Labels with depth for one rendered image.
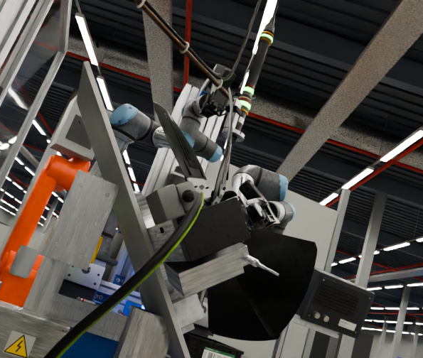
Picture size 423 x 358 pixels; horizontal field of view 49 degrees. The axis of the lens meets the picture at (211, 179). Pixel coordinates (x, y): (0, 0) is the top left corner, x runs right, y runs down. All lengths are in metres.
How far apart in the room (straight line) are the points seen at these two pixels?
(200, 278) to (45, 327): 0.31
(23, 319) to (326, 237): 2.90
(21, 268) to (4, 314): 4.10
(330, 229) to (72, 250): 2.79
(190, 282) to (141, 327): 0.23
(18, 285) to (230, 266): 4.33
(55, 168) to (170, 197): 4.54
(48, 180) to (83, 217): 4.34
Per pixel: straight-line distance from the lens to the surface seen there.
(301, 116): 10.15
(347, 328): 1.92
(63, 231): 1.05
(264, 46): 1.51
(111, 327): 1.60
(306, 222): 3.53
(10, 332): 0.97
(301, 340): 3.53
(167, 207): 0.85
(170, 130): 1.27
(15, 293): 5.15
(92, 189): 1.06
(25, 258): 5.07
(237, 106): 1.37
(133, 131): 2.00
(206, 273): 0.89
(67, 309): 1.58
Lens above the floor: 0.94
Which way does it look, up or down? 16 degrees up
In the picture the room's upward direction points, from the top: 19 degrees clockwise
